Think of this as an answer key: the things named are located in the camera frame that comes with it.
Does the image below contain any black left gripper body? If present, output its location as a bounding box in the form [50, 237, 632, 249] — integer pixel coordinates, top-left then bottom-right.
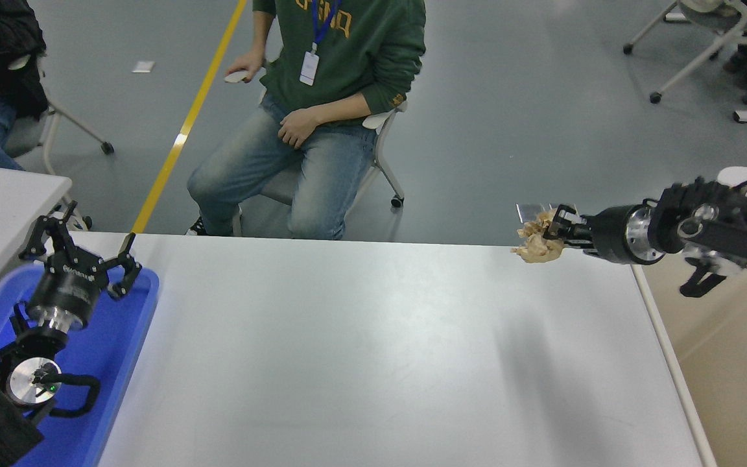
[28, 252, 112, 318]

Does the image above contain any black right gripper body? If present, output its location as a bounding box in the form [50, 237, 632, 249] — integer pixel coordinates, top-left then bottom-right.
[586, 205, 640, 265]

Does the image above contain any tan paper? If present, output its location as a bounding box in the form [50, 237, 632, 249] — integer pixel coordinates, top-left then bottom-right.
[511, 209, 565, 264]

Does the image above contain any person's left hand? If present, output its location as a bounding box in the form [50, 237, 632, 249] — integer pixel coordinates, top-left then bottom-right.
[277, 107, 321, 150]

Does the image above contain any person's right hand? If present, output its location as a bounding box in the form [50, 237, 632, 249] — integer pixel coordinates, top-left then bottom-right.
[224, 51, 267, 84]

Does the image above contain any metal floor outlet plate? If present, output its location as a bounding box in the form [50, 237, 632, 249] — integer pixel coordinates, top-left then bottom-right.
[516, 203, 548, 225]

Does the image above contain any blue plastic tray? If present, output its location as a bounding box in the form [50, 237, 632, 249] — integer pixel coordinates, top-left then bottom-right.
[0, 263, 160, 467]

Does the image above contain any large pale plastic bin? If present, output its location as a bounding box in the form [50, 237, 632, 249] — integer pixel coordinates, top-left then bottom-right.
[630, 250, 747, 467]

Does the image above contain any blue ID badge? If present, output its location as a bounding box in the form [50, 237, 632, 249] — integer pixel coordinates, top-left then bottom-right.
[299, 0, 343, 87]

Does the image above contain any white frame office chair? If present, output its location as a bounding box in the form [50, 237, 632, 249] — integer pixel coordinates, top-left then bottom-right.
[622, 0, 747, 106]
[224, 68, 408, 237]
[1, 53, 115, 231]

